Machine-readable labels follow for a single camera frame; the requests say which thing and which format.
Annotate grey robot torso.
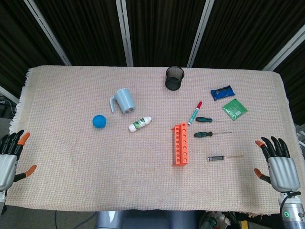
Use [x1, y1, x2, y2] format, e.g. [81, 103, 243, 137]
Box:
[95, 209, 198, 229]

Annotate green-handled screwdriver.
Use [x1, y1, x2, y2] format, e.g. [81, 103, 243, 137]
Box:
[193, 131, 233, 138]
[195, 116, 226, 124]

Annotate blue packet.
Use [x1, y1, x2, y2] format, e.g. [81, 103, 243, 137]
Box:
[210, 84, 236, 102]

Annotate left robot hand, orange fingertips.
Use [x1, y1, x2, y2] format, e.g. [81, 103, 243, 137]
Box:
[0, 129, 38, 191]

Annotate white glue bottle green label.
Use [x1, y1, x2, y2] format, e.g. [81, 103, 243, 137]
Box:
[128, 115, 153, 133]

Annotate black metal-handled screwdriver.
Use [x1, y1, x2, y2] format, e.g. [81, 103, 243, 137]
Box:
[206, 155, 245, 162]

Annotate black curtain panel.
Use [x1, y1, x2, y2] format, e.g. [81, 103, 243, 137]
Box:
[35, 0, 127, 67]
[193, 0, 305, 70]
[0, 0, 66, 96]
[274, 47, 305, 126]
[126, 0, 205, 68]

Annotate cluttered waste bin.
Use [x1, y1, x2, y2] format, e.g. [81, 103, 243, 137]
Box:
[200, 211, 248, 229]

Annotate green pen red cap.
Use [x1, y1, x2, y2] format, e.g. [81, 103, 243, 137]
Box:
[187, 101, 203, 126]

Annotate beige woven tablecloth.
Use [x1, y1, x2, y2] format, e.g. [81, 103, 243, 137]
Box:
[9, 65, 292, 219]

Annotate orange tube rack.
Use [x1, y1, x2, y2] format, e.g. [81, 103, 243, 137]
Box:
[171, 122, 191, 167]

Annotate blue ball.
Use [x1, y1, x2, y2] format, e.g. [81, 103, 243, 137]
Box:
[92, 114, 107, 129]

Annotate aluminium partition post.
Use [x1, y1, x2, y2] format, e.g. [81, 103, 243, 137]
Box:
[0, 85, 20, 104]
[116, 0, 134, 67]
[23, 0, 72, 66]
[187, 0, 215, 68]
[263, 23, 305, 72]

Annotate right robot hand, orange fingertips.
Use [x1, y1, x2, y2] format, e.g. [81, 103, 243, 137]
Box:
[254, 135, 301, 193]

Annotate black mesh pen cup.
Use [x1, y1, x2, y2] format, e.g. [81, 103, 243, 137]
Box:
[165, 66, 185, 91]

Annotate light blue plastic mug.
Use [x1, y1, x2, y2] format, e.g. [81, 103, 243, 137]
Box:
[109, 88, 136, 115]

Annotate green circuit board bag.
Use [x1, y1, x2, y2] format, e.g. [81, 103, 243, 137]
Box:
[222, 98, 248, 122]

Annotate metal frame rack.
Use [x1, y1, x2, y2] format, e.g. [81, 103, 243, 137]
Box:
[295, 124, 305, 144]

